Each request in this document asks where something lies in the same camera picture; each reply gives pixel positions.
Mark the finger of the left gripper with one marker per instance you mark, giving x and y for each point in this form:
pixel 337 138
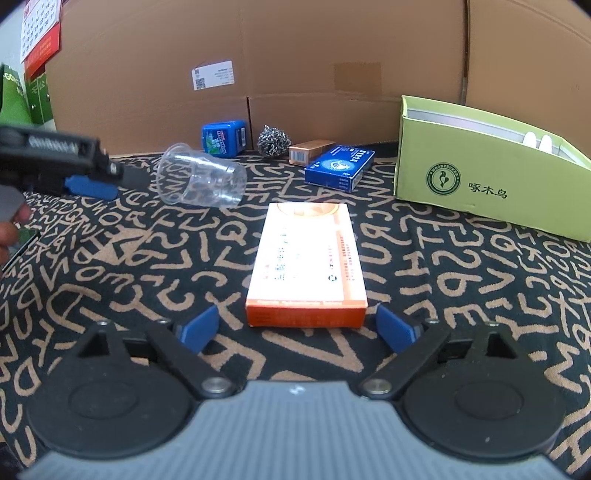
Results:
pixel 86 187
pixel 127 176

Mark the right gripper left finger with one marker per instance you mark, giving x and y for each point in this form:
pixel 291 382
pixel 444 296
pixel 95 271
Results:
pixel 177 345

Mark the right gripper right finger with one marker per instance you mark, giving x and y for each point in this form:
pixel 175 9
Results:
pixel 416 343

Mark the orange white medicine box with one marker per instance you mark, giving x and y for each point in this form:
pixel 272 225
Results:
pixel 307 272

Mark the lime green storage box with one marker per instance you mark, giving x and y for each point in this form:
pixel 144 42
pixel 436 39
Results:
pixel 473 161

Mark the white pink work gloves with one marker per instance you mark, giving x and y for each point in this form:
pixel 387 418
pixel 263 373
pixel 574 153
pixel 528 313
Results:
pixel 544 144

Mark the person's left hand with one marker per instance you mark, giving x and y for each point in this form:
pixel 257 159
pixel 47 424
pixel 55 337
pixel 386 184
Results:
pixel 9 231

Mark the clear plastic cup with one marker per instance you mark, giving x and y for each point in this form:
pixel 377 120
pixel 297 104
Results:
pixel 188 177

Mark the green carton stack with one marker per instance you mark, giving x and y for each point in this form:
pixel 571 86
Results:
pixel 25 103

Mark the black tan letter-print blanket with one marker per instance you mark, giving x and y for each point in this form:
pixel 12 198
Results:
pixel 136 259

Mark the blue gum tub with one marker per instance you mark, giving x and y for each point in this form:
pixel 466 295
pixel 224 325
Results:
pixel 224 139

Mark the large brown cardboard box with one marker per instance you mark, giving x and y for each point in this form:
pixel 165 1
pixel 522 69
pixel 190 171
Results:
pixel 334 70

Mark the white shipping label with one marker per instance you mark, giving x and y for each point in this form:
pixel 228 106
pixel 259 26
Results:
pixel 213 75

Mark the red white calendar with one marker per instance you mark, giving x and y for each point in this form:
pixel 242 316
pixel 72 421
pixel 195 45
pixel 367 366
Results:
pixel 40 34

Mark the steel wool scourer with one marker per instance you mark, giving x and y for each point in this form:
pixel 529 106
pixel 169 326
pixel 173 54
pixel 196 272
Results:
pixel 273 142

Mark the small brown carton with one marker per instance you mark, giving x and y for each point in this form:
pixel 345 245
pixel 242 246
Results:
pixel 304 153

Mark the blue flat box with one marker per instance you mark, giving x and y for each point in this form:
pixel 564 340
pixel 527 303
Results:
pixel 340 168

